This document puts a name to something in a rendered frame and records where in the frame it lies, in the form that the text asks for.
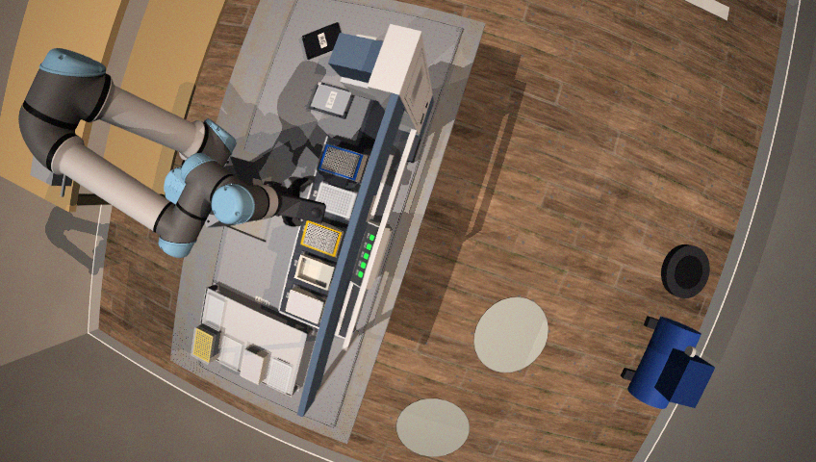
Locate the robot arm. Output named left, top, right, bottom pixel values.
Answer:
left=18, top=48, right=278, bottom=258

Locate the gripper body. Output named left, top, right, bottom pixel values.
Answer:
left=264, top=181, right=300, bottom=217

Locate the beige open rectangular reservoir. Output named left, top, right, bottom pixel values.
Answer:
left=294, top=253, right=336, bottom=291

